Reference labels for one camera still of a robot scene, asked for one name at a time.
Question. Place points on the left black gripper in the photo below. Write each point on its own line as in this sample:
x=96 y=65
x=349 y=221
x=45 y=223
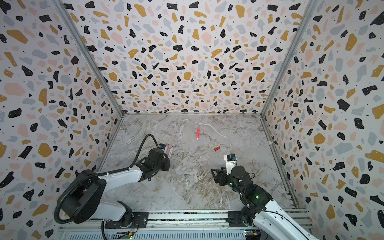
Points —
x=163 y=154

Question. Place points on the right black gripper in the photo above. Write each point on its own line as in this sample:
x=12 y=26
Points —
x=223 y=175

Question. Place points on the white pen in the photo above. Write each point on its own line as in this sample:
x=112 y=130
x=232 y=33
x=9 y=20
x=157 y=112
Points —
x=170 y=152

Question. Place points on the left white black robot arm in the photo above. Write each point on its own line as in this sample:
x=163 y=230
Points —
x=82 y=200

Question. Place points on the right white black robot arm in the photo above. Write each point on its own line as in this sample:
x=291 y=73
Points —
x=260 y=209

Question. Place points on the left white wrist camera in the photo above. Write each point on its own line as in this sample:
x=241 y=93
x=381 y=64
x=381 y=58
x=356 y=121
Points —
x=163 y=146

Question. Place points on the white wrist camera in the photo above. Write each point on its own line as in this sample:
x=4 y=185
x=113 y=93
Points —
x=231 y=162
x=163 y=146

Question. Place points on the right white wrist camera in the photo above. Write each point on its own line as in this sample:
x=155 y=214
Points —
x=231 y=162

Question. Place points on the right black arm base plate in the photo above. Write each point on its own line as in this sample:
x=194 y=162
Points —
x=239 y=219

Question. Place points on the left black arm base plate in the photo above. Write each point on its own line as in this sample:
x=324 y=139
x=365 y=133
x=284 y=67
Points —
x=132 y=221

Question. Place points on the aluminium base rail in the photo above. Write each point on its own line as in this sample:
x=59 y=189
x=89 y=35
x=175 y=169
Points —
x=168 y=225

